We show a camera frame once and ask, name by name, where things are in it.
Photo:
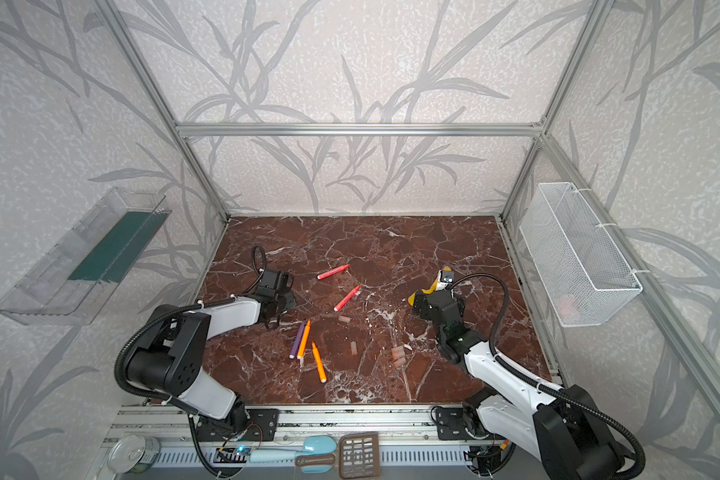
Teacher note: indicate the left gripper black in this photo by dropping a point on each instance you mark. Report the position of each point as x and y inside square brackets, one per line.
[282, 298]

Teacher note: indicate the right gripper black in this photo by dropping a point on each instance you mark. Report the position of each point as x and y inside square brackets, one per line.
[431, 294]

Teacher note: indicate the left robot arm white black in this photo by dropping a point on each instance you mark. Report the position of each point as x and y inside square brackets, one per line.
[164, 359]

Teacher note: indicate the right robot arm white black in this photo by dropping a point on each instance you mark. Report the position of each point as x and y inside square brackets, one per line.
[562, 427]

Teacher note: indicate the orange pen beside purple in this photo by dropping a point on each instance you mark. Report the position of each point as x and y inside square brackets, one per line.
[303, 340]

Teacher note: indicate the clear pen cap pair upper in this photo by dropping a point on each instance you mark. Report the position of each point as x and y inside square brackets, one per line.
[398, 352]

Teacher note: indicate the red capped pen far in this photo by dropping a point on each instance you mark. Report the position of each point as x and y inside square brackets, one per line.
[332, 272]

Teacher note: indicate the orange pen front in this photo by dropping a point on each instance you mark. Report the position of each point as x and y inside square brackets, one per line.
[319, 363]

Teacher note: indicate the yellow toy spatula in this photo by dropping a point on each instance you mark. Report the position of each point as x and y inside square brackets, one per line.
[430, 290]

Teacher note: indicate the light blue brush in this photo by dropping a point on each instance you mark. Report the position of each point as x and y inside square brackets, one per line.
[317, 455]

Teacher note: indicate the brown slotted spatula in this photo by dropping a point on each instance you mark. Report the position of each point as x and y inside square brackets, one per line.
[359, 456]

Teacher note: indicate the green circuit board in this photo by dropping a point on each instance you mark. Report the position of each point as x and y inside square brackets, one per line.
[231, 455]

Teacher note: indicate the metal tin can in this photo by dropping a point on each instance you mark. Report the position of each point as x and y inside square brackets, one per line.
[133, 454]

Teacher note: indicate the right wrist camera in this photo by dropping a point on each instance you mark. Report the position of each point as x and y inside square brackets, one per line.
[446, 277]

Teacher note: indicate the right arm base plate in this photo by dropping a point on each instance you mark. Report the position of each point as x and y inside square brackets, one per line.
[457, 423]

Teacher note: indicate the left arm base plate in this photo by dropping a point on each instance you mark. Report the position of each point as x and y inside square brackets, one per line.
[255, 424]

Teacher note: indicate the white wire mesh basket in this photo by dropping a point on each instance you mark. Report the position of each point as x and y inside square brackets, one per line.
[585, 275]

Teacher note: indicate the clear plastic wall tray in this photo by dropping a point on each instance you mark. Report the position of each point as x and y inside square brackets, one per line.
[72, 282]

